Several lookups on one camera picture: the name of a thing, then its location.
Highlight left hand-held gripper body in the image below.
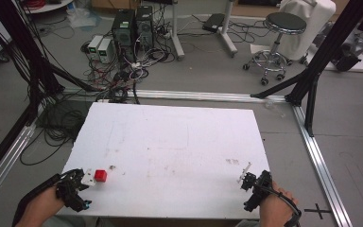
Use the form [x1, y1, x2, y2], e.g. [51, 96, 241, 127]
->
[55, 167, 93, 213]

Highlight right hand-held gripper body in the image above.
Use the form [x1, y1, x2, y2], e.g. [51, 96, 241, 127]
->
[240, 169, 274, 213]

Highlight red cube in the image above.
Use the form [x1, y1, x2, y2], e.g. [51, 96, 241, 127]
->
[94, 169, 109, 183]

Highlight person's right hand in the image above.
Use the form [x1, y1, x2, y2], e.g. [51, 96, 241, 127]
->
[258, 181, 299, 227]

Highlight person's left hand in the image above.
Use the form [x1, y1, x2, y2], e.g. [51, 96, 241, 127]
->
[14, 185, 66, 227]

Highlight person's grey trousers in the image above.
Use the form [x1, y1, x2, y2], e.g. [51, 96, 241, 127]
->
[42, 215, 116, 227]

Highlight white power supply unit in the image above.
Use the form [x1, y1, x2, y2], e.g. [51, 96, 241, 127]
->
[87, 34, 104, 61]
[96, 38, 113, 64]

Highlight white table stand leg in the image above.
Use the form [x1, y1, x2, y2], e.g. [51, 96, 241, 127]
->
[169, 0, 186, 61]
[218, 0, 239, 59]

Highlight large black computer tower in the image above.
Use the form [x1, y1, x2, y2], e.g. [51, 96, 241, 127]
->
[111, 9, 137, 63]

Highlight black machine on white board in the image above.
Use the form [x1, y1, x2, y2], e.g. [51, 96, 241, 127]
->
[306, 29, 363, 74]

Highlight black round stool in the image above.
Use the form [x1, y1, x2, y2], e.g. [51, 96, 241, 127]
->
[242, 11, 308, 87]

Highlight flat black box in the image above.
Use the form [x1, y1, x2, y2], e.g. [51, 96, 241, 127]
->
[201, 12, 226, 34]

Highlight clear plastic bag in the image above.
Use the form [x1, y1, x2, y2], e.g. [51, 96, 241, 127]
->
[65, 7, 102, 30]

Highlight slim black computer tower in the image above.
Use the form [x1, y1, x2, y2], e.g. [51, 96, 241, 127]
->
[134, 5, 155, 52]

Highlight white cloth-covered chair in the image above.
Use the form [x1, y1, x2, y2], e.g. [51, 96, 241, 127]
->
[276, 0, 337, 61]

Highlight round white table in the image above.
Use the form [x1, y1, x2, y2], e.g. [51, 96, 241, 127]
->
[21, 0, 74, 15]

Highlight coil of black cables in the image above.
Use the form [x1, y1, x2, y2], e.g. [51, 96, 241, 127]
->
[19, 99, 88, 167]

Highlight black low frame bar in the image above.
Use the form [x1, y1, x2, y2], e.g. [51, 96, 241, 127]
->
[0, 102, 36, 187]

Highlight long aluminium floor rail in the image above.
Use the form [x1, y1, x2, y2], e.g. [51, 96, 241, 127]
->
[61, 87, 288, 104]

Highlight black short frame strut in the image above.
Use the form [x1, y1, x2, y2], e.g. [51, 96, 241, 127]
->
[304, 74, 321, 138]

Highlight black diagonal frame brace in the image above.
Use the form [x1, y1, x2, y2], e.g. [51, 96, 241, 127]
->
[250, 69, 308, 99]

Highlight tangle of coloured cables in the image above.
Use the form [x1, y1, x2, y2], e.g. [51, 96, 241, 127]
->
[80, 44, 173, 105]

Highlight black frame post with cables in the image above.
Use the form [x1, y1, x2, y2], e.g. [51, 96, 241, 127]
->
[0, 0, 102, 127]

